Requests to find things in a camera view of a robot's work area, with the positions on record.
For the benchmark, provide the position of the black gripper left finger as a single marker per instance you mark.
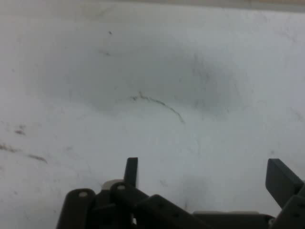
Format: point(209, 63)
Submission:
point(124, 202)

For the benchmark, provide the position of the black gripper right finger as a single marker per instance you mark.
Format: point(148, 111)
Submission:
point(283, 183)

